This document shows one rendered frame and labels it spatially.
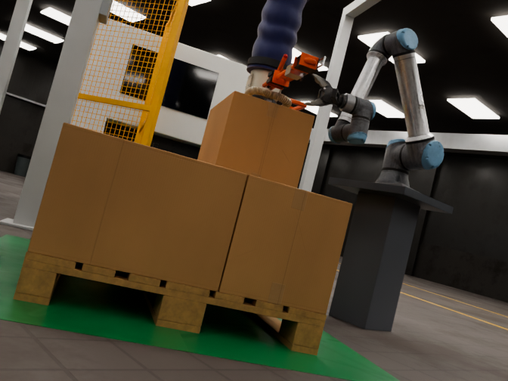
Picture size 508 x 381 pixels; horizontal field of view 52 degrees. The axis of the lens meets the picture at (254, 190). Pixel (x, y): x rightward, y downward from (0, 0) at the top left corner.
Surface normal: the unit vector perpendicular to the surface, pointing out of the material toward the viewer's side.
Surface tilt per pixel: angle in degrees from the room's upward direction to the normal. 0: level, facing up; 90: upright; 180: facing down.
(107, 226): 90
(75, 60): 90
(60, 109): 90
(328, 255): 90
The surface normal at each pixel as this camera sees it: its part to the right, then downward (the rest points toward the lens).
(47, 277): 0.29, 0.01
